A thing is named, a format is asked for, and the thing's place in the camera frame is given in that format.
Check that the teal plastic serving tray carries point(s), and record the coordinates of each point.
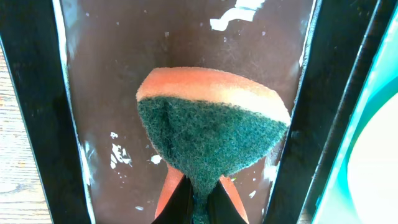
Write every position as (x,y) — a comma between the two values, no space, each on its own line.
(334,203)

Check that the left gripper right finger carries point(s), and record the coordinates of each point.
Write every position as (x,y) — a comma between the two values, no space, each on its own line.
(220,207)

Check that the yellow-green plate bottom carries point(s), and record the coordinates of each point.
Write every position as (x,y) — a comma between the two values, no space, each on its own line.
(372,168)

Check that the black rectangular water tray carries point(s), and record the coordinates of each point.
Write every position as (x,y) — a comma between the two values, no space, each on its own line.
(76,67)

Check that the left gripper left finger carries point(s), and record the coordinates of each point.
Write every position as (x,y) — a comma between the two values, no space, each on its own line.
(179,208)

